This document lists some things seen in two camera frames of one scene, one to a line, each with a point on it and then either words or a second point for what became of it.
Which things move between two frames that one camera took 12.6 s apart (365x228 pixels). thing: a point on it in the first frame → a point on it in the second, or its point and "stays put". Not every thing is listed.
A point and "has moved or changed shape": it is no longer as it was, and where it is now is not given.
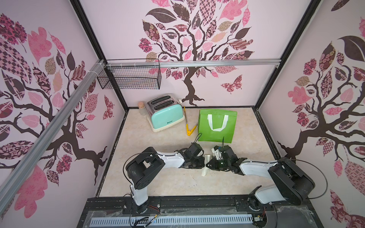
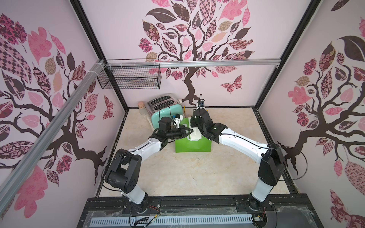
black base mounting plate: (291, 213) stays put
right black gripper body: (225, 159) → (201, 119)
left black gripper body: (196, 163) → (175, 133)
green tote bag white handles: (214, 124) has moved or changed shape
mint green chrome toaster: (164, 111) stays put
